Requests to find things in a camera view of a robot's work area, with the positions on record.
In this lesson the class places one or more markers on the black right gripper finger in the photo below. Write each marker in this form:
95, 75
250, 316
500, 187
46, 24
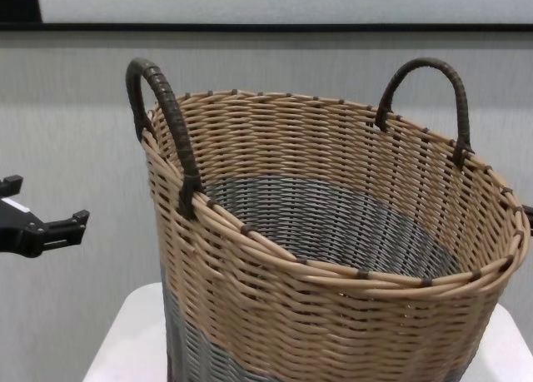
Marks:
528, 214

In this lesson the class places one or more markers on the white rounded table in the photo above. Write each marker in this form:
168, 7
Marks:
125, 348

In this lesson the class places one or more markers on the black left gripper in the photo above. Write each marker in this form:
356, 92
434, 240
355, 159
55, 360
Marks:
12, 232

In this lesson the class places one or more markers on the tan grey woven laundry basket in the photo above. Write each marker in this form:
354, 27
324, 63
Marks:
333, 315

